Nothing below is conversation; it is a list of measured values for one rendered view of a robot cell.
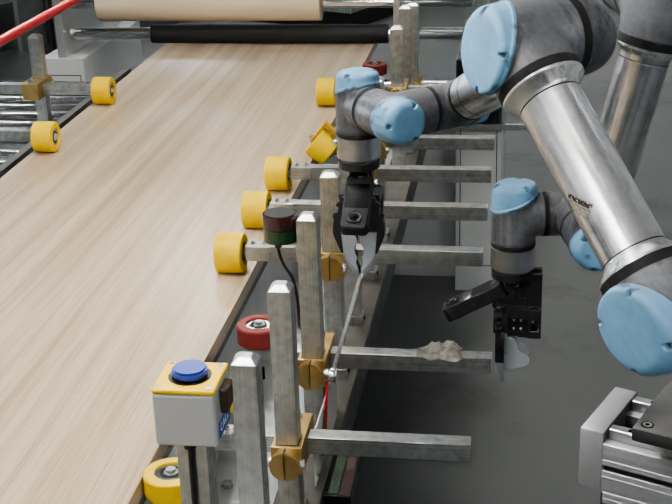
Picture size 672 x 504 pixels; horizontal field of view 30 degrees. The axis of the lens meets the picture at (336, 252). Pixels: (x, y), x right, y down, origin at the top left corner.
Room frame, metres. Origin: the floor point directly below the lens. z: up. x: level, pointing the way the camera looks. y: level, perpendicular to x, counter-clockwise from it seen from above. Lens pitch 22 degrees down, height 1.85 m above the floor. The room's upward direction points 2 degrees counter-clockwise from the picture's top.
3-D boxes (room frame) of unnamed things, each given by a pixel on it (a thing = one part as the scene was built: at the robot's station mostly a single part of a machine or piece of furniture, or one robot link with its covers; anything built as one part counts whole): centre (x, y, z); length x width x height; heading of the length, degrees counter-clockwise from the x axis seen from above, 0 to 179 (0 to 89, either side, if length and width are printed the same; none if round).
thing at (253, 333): (2.04, 0.14, 0.85); 0.08 x 0.08 x 0.11
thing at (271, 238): (1.99, 0.09, 1.10); 0.06 x 0.06 x 0.02
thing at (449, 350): (1.99, -0.18, 0.87); 0.09 x 0.07 x 0.02; 81
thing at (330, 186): (2.23, 0.01, 0.89); 0.04 x 0.04 x 0.48; 81
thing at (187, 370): (1.23, 0.16, 1.22); 0.04 x 0.04 x 0.02
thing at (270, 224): (1.99, 0.09, 1.12); 0.06 x 0.06 x 0.02
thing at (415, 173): (2.76, -0.11, 0.95); 0.50 x 0.04 x 0.04; 81
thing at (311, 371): (2.01, 0.04, 0.84); 0.14 x 0.06 x 0.05; 171
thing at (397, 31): (3.46, -0.19, 0.90); 0.04 x 0.04 x 0.48; 81
